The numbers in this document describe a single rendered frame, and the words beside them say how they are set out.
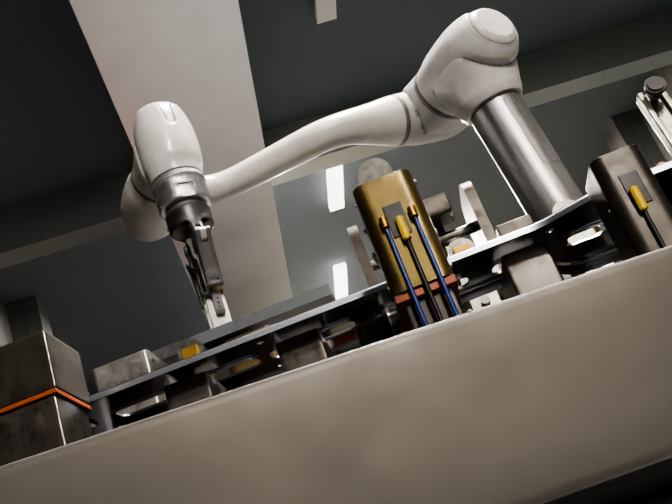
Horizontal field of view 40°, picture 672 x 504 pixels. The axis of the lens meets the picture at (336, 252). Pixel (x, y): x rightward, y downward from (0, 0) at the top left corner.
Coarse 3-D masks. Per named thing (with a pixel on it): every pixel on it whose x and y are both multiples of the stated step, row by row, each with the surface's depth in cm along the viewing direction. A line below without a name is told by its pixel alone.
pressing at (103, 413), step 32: (544, 224) 95; (576, 224) 101; (480, 256) 100; (576, 256) 110; (608, 256) 113; (384, 288) 96; (480, 288) 108; (288, 320) 96; (320, 320) 101; (352, 320) 103; (224, 352) 100; (256, 352) 103; (128, 384) 97; (160, 384) 102; (224, 384) 109; (96, 416) 104; (128, 416) 107
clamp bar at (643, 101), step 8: (648, 80) 124; (656, 80) 123; (664, 80) 123; (648, 88) 123; (656, 88) 123; (664, 88) 123; (640, 96) 126; (648, 96) 125; (656, 96) 124; (664, 96) 125; (640, 104) 126; (648, 104) 125; (656, 104) 126; (664, 104) 125; (648, 112) 125; (656, 112) 125; (664, 112) 125; (648, 120) 126; (656, 120) 123; (664, 120) 124; (656, 128) 124; (664, 128) 122; (664, 136) 122; (664, 144) 123
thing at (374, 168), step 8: (368, 160) 94; (376, 160) 94; (384, 160) 94; (360, 168) 94; (368, 168) 94; (376, 168) 94; (384, 168) 94; (360, 176) 94; (368, 176) 94; (376, 176) 94; (360, 184) 94
